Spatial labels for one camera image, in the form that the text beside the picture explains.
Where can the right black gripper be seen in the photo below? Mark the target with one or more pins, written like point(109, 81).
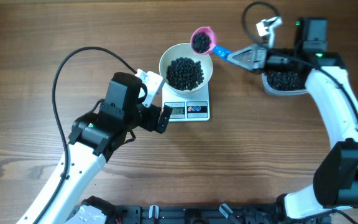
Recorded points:
point(258, 59)

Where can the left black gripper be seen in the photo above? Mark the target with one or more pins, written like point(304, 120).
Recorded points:
point(151, 123)

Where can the pink scoop blue handle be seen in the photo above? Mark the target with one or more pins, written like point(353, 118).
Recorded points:
point(204, 42)

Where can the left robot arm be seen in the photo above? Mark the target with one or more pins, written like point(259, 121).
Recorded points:
point(93, 139)

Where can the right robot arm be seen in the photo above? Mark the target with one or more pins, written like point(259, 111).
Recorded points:
point(335, 183)

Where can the white digital kitchen scale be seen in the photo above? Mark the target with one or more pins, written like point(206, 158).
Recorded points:
point(187, 108)

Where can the black beans in bowl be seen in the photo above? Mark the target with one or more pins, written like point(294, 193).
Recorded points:
point(184, 74)

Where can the white round bowl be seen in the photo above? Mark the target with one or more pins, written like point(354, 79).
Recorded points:
point(185, 50)

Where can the clear plastic container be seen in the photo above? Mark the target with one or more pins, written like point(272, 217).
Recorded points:
point(276, 91)

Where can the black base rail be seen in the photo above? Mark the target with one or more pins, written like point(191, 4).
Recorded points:
point(97, 210)

